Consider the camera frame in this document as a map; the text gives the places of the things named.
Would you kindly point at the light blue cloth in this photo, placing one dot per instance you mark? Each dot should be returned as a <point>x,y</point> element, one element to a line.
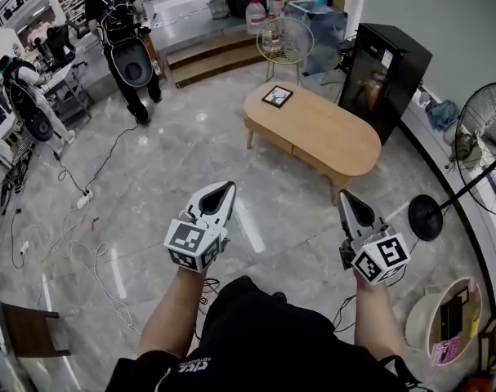
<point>443,114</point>

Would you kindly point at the black framed deer picture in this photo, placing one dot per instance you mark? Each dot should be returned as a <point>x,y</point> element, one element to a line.
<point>277,96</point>

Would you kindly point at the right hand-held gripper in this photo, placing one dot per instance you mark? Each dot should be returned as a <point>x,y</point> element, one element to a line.
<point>380,259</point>

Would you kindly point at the white round laundry basket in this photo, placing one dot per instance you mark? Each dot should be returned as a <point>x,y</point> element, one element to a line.
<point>419,321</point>

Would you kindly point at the black oval backpack shell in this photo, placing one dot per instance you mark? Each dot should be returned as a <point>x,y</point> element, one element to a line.
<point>35,117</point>
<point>121,55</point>

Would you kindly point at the wooden coffee table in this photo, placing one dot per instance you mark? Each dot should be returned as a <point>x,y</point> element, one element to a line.
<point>321,133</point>

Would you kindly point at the black flat box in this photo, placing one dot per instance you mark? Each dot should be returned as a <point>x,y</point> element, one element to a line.
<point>452,319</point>

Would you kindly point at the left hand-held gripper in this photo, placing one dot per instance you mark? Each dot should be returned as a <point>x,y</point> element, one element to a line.
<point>190,241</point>

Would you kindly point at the black standing fan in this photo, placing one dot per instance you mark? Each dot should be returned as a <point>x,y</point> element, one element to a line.
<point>425,216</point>

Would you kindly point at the large water jug red label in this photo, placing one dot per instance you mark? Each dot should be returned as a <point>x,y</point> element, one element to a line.
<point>256,16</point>
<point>277,6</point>

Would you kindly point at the grey woven basket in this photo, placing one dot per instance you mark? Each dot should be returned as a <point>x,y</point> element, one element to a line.
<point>220,10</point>

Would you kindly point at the person's right forearm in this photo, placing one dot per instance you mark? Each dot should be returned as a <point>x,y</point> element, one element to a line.
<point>376,321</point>

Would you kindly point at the person's black shirt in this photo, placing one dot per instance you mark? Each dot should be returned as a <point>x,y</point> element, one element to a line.
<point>264,341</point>

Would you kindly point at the brown wooden cabinet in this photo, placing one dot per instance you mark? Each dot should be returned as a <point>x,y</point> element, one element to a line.
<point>151,51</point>

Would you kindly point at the black glass-door mini fridge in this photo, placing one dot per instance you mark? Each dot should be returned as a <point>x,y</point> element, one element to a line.
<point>394,47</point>

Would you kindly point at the olive small bag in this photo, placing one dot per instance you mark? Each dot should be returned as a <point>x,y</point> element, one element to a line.
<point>464,149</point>

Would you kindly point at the grey metal trolley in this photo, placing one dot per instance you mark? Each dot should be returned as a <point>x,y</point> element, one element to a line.
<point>63,78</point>

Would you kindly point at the dark wooden side table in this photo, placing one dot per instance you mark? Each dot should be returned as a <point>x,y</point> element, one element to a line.
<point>27,333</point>

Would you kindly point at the person's left forearm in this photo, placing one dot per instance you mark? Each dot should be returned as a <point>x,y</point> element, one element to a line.
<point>170,313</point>

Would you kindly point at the translucent blue storage box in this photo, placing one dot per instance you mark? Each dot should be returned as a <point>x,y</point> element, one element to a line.
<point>325,27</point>

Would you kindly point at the wooden platform steps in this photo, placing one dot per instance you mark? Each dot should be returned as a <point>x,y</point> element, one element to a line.
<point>211,63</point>

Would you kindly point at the pink packet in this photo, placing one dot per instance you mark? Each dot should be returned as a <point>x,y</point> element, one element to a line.
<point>445,351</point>

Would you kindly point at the small white power strip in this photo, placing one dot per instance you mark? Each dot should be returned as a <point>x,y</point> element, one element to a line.
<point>25,248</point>

